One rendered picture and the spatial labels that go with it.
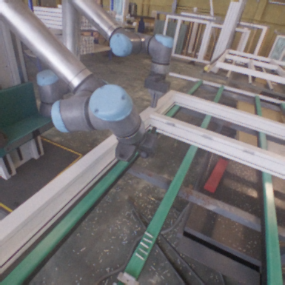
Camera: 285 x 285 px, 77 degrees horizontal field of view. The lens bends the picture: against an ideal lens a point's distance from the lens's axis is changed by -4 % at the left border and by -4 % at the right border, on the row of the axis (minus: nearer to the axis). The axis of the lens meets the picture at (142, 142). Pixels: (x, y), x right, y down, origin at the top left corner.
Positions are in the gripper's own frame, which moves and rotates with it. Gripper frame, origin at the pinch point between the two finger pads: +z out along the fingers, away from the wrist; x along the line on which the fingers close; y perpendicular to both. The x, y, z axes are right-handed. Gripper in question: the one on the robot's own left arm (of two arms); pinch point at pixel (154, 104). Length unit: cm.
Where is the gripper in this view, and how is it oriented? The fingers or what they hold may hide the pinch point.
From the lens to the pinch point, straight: 105.1
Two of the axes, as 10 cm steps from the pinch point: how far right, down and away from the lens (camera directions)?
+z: -1.2, 8.1, 5.7
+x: -8.8, -3.5, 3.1
